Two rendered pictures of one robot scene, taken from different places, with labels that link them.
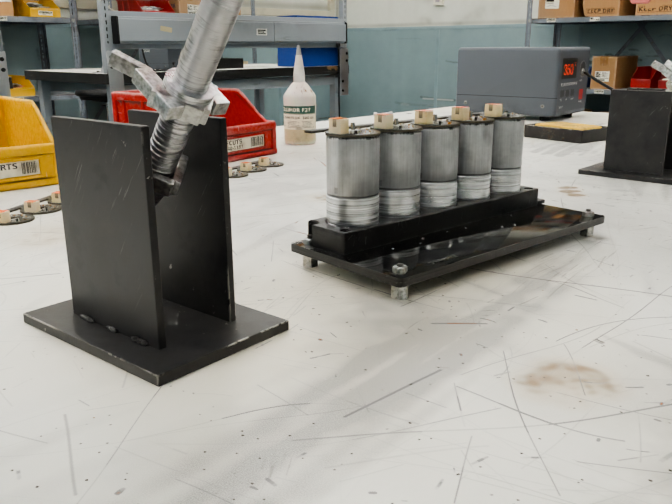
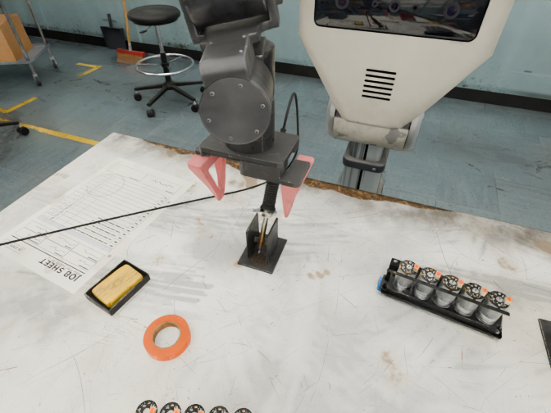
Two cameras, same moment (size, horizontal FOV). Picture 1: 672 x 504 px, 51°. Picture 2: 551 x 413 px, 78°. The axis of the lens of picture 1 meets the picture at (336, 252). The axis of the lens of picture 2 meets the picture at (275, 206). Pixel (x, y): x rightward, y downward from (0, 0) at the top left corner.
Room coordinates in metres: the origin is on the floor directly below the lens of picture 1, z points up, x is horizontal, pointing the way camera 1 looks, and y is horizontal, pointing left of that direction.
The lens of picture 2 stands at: (0.67, 0.11, 1.19)
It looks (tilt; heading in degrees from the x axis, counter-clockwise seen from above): 42 degrees down; 248
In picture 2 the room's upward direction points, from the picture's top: straight up
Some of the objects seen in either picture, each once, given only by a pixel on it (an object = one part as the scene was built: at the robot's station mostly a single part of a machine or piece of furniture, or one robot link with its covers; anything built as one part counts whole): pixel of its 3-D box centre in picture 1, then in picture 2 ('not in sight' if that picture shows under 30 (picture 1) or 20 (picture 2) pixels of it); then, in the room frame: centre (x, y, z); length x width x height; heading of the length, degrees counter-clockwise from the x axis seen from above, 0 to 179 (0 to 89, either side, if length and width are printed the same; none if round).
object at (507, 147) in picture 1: (499, 159); (404, 278); (0.39, -0.09, 0.79); 0.02 x 0.02 x 0.05
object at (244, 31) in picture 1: (244, 34); not in sight; (3.27, 0.40, 0.90); 1.30 x 0.06 x 0.12; 137
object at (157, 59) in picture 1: (161, 58); not in sight; (3.13, 0.74, 0.80); 0.15 x 0.12 x 0.10; 66
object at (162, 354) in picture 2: not in sight; (167, 336); (0.72, -0.15, 0.76); 0.06 x 0.06 x 0.01
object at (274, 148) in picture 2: not in sight; (249, 126); (0.57, -0.22, 1.00); 0.10 x 0.07 x 0.07; 138
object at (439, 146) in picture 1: (433, 171); (446, 292); (0.36, -0.05, 0.79); 0.02 x 0.02 x 0.05
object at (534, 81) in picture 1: (522, 81); not in sight; (1.04, -0.27, 0.80); 0.15 x 0.12 x 0.10; 51
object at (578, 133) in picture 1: (567, 131); (118, 285); (0.78, -0.26, 0.76); 0.07 x 0.05 x 0.02; 37
